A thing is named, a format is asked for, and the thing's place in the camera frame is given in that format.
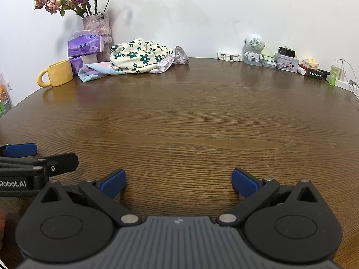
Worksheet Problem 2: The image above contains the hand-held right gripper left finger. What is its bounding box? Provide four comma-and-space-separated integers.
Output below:
41, 169, 142, 226

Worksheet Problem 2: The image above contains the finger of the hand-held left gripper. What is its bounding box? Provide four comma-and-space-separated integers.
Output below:
0, 143, 39, 158
0, 153, 79, 178

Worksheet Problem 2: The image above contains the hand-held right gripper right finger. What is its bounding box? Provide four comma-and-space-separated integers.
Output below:
217, 168, 320, 227

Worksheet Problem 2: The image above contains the cream dress with green flowers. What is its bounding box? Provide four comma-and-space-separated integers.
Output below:
109, 38, 176, 74

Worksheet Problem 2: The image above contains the clear plastic organizer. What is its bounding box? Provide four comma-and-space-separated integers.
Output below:
0, 71, 13, 118

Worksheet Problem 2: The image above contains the yellow mug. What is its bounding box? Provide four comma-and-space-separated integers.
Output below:
37, 60, 74, 87

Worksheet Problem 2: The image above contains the pastel blue purple garment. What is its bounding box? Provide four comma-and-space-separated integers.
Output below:
78, 62, 127, 82

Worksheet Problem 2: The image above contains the purple tissue pack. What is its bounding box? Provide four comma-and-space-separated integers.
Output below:
69, 53, 99, 76
68, 31, 102, 58

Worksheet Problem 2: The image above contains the green white small box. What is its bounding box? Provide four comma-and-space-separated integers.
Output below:
262, 53, 278, 68

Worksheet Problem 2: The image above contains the grey tin box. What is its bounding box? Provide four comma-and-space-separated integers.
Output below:
273, 53, 299, 73

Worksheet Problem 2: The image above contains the yellow round container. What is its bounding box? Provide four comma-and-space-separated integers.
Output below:
302, 58, 320, 69

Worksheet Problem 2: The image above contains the black charger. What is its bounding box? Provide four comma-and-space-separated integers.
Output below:
278, 46, 296, 58

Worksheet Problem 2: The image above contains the white robot speaker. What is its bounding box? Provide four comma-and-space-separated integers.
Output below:
243, 34, 267, 66

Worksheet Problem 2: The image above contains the green spray bottle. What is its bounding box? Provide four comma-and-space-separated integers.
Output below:
329, 58, 340, 86

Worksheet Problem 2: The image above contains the pink floral garment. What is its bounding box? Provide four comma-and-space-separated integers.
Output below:
151, 46, 190, 74

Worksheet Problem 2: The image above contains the white power strip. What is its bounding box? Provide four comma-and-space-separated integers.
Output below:
327, 77, 359, 93

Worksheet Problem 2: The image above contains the purple lace vase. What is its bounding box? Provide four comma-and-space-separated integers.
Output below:
82, 13, 113, 62

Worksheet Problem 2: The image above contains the white cable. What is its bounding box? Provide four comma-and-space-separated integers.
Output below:
338, 58, 359, 101

